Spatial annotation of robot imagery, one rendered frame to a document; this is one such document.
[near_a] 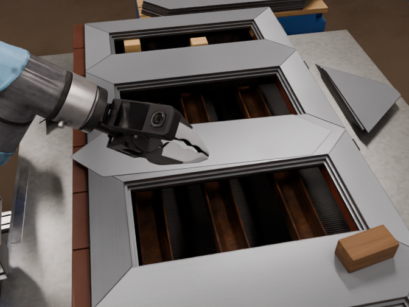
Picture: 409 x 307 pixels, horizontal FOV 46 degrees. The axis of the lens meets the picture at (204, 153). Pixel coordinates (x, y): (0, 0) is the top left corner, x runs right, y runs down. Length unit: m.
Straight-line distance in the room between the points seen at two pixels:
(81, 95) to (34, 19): 3.29
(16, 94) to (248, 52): 1.18
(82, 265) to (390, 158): 0.94
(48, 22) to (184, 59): 2.30
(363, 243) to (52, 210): 0.86
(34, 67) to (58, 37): 3.00
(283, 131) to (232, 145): 0.16
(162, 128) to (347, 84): 1.16
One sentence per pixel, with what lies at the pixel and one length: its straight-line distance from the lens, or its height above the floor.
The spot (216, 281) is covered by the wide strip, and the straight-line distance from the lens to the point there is 1.08.
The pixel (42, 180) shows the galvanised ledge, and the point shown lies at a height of 0.68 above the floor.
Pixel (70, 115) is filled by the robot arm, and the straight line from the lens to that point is 0.70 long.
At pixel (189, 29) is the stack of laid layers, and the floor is 0.83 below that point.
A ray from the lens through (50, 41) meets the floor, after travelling 3.65.
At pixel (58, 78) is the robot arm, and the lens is 0.69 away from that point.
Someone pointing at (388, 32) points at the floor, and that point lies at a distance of 3.83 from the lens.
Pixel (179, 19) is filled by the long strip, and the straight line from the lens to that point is 1.96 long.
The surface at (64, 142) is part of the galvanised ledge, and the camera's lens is 1.68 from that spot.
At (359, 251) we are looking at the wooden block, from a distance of 1.11.
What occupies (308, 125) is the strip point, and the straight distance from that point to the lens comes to 1.46.
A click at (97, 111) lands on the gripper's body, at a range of 0.70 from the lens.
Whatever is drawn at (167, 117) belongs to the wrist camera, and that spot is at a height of 1.34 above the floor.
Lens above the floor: 1.76
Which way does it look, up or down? 43 degrees down
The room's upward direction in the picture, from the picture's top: straight up
